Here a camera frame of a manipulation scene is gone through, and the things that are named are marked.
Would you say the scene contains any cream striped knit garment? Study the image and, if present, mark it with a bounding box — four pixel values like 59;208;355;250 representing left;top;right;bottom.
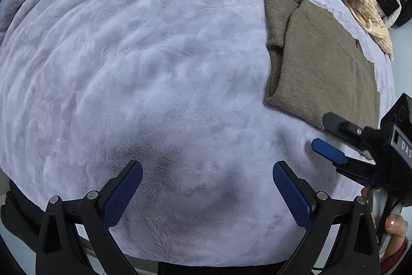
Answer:
342;0;394;61

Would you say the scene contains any olive brown knit sweater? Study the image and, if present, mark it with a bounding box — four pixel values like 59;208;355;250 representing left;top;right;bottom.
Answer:
264;0;380;128

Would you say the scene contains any lavender plush bed blanket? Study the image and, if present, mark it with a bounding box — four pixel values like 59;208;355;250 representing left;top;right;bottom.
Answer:
1;0;395;266

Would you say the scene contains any right human hand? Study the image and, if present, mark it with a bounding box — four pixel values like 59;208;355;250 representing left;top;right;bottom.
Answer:
360;186;410;266

